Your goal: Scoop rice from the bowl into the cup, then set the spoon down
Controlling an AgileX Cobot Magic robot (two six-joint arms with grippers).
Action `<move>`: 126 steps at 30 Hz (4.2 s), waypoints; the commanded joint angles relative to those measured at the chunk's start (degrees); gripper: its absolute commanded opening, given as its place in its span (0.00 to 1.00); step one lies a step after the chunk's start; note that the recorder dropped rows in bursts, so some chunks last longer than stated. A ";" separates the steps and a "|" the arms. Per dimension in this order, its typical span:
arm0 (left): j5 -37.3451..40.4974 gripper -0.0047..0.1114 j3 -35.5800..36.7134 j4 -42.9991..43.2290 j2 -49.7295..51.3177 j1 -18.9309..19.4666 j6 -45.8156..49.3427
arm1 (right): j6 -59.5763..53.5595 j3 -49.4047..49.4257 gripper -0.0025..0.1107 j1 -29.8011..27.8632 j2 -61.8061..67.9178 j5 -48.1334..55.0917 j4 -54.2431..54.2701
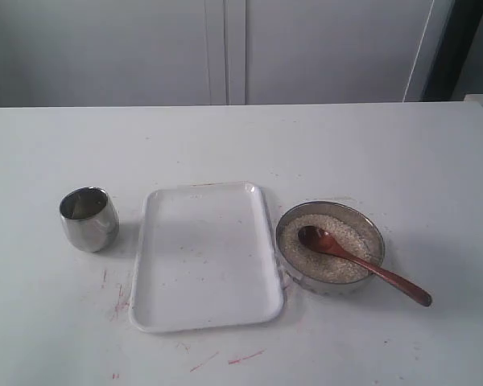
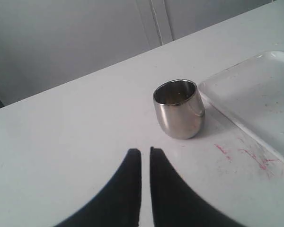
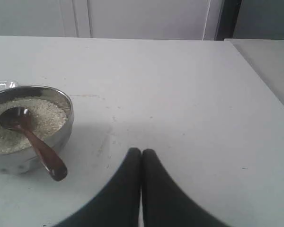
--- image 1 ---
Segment brown wooden spoon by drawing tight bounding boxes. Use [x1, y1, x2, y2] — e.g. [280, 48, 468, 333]
[298, 225, 432, 307]

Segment round steel rice bowl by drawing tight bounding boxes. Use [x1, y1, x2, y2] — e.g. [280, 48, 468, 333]
[275, 201, 385, 295]

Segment stainless steel cup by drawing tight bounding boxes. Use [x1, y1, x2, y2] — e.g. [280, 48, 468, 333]
[59, 187, 119, 253]

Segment white rectangular plastic tray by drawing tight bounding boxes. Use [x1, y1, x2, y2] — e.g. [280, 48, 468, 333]
[129, 182, 284, 334]

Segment white cabinet doors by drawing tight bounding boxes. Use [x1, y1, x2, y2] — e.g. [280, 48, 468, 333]
[0, 1, 453, 107]

